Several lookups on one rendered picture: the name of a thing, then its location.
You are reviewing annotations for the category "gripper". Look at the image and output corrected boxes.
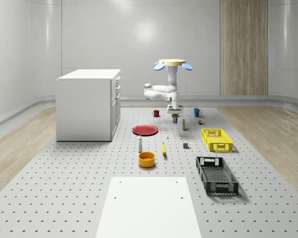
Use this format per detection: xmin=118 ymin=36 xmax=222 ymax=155
xmin=166 ymin=104 xmax=184 ymax=119

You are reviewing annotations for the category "red plate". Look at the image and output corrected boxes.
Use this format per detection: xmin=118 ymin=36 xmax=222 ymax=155
xmin=132 ymin=124 xmax=159 ymax=137

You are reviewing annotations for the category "drone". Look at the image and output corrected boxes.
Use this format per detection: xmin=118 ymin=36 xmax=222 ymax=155
xmin=153 ymin=59 xmax=193 ymax=72

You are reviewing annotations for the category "yellow basket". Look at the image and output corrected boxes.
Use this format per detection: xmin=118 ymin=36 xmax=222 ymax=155
xmin=201 ymin=128 xmax=234 ymax=152

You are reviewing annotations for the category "yellow bowl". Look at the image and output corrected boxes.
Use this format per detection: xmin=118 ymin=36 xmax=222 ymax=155
xmin=138 ymin=151 xmax=156 ymax=169

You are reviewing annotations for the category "white cabinet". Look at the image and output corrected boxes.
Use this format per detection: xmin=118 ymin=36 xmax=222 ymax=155
xmin=56 ymin=69 xmax=122 ymax=142

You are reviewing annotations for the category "dark grey basket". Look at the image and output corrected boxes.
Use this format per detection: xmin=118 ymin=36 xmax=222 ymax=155
xmin=195 ymin=156 xmax=239 ymax=197

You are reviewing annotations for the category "white board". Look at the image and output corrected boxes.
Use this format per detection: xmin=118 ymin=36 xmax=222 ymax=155
xmin=95 ymin=176 xmax=203 ymax=238

